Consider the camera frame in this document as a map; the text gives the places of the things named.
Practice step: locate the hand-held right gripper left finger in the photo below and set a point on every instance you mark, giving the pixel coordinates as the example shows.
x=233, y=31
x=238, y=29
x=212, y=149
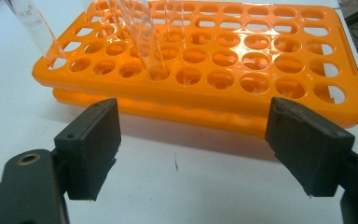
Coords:
x=87, y=149

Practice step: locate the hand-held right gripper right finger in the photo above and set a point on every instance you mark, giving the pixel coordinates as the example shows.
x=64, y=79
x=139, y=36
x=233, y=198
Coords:
x=307, y=146

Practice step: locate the orange test tube rack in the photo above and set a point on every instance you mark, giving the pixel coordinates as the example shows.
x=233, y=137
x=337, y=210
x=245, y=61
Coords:
x=199, y=93

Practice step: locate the glass test tube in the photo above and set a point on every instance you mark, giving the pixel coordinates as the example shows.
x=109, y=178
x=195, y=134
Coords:
x=34, y=25
x=140, y=37
x=174, y=12
x=105, y=12

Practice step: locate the white board sheet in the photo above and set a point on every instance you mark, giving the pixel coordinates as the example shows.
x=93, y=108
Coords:
x=174, y=186

